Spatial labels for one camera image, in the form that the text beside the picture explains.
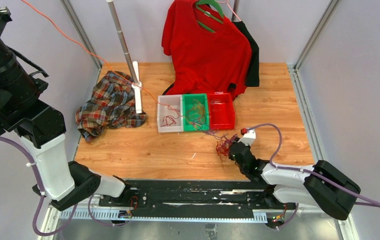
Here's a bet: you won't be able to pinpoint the coloured wire bundle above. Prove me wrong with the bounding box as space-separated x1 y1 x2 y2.
203 129 240 162

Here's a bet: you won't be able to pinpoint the long orange wire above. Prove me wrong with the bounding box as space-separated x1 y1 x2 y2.
21 0 184 119

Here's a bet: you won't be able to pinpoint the orange wires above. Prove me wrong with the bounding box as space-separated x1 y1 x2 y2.
185 97 208 131

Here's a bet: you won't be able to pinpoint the red wire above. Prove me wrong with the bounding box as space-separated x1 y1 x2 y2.
160 104 181 128

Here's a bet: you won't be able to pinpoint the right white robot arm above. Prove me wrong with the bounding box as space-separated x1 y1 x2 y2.
229 142 361 220

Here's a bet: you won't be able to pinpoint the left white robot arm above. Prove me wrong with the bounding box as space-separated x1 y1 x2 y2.
0 7 131 211

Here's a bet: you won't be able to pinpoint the red plastic bin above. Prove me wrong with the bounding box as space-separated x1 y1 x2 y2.
207 92 235 130

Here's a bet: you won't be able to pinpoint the green plastic bin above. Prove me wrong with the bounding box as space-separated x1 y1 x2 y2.
182 93 210 132

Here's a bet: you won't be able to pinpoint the black t-shirt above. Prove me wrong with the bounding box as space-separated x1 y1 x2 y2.
233 21 260 88

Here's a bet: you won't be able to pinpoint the white plastic bin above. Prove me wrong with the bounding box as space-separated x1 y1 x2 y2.
157 94 184 133

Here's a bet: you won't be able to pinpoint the red t-shirt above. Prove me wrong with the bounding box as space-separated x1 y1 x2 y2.
161 0 252 98

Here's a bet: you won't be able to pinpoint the metal rack pole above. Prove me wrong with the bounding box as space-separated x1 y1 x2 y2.
106 0 141 87

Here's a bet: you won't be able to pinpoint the plaid flannel shirt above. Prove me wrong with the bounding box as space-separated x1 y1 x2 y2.
75 71 148 143

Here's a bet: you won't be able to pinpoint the green clothes hanger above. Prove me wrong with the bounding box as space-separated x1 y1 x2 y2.
193 0 225 34

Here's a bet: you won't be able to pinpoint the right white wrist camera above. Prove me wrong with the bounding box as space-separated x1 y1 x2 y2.
238 128 256 147

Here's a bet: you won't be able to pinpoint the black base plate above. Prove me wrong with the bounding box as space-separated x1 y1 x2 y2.
99 179 295 220

